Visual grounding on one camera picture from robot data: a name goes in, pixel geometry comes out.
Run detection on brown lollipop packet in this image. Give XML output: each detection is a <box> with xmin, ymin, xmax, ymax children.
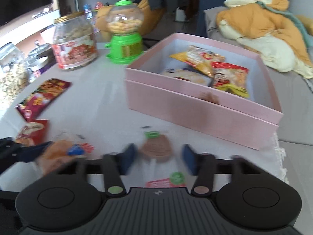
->
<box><xmin>139</xmin><ymin>127</ymin><xmax>186</xmax><ymax>188</ymax></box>

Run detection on round bread packet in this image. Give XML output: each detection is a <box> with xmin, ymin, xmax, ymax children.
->
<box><xmin>36</xmin><ymin>131</ymin><xmax>94</xmax><ymax>176</ymax></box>

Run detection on white rice cracker bag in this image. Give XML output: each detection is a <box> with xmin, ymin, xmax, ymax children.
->
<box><xmin>161</xmin><ymin>69</ymin><xmax>212</xmax><ymax>86</ymax></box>

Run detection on yellow cartoon snack bag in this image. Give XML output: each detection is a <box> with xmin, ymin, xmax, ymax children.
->
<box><xmin>169</xmin><ymin>46</ymin><xmax>226</xmax><ymax>78</ymax></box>

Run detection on dark red snack bag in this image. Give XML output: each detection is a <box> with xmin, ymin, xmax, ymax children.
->
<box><xmin>15</xmin><ymin>79</ymin><xmax>72</xmax><ymax>122</ymax></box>

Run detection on pink cardboard box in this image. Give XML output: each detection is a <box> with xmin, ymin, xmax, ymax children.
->
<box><xmin>125</xmin><ymin>33</ymin><xmax>283</xmax><ymax>150</ymax></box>

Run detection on white table cloth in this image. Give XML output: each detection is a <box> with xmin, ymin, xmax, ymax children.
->
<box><xmin>1</xmin><ymin>43</ymin><xmax>287</xmax><ymax>187</ymax></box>

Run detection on large glass peanut jar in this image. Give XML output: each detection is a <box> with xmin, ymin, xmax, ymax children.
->
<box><xmin>1</xmin><ymin>42</ymin><xmax>28</xmax><ymax>108</ymax></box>

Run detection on red cartoon snack bag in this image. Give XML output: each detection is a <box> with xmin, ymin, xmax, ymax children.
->
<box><xmin>211</xmin><ymin>61</ymin><xmax>249</xmax><ymax>98</ymax></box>

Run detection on small dark glass jar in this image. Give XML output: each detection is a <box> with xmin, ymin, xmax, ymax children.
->
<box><xmin>25</xmin><ymin>40</ymin><xmax>56</xmax><ymax>83</ymax></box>

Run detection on grey sofa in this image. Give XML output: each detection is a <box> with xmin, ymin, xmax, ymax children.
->
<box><xmin>202</xmin><ymin>7</ymin><xmax>312</xmax><ymax>234</ymax></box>

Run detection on clear jar red label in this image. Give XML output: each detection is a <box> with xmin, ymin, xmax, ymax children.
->
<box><xmin>52</xmin><ymin>11</ymin><xmax>98</xmax><ymax>71</ymax></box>

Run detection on green candy dispenser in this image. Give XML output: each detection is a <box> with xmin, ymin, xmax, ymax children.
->
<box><xmin>106</xmin><ymin>0</ymin><xmax>144</xmax><ymax>64</ymax></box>

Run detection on colourful bottles on shelf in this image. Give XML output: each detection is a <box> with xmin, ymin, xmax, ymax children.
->
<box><xmin>83</xmin><ymin>2</ymin><xmax>104</xmax><ymax>20</ymax></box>

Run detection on orange and cream blanket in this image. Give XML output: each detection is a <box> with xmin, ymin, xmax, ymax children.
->
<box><xmin>215</xmin><ymin>0</ymin><xmax>312</xmax><ymax>79</ymax></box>

